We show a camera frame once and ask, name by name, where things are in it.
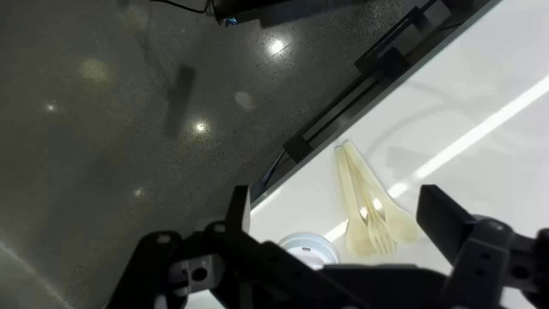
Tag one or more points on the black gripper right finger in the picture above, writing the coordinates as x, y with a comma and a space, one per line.
444, 217

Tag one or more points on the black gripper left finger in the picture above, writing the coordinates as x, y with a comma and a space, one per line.
238, 208

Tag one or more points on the white plastic cup lid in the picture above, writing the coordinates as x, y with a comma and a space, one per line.
310, 250

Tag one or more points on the dark wood drawer cabinet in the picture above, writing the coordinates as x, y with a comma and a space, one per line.
401, 75

